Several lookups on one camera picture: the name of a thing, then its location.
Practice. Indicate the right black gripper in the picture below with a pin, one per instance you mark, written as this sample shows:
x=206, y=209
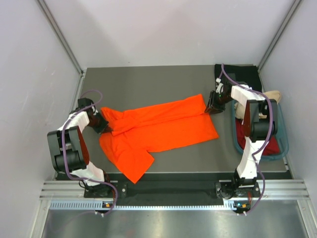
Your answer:
x=212, y=102

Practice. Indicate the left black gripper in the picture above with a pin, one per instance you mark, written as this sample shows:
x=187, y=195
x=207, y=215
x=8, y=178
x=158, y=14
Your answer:
x=103, y=125

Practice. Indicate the orange t shirt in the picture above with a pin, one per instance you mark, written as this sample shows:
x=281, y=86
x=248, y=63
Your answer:
x=137, y=133

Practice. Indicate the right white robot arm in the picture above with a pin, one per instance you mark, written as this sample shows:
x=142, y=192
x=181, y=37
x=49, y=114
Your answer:
x=259, y=123

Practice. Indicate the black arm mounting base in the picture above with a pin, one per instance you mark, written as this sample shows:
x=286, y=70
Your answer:
x=169, y=188

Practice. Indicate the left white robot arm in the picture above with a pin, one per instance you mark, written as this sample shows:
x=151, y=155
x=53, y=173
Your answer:
x=68, y=150

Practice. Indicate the beige t shirt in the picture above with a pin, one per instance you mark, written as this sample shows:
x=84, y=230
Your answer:
x=240, y=109

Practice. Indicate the red t shirt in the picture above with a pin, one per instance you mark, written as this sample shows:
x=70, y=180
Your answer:
x=272, y=147

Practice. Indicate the folded black t shirt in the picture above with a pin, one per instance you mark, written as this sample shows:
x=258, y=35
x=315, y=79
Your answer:
x=245, y=74

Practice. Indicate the teal plastic laundry basket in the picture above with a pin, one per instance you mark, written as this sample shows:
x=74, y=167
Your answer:
x=281, y=136

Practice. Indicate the slotted grey cable duct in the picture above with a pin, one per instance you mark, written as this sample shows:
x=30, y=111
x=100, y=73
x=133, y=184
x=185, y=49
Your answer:
x=104, y=206

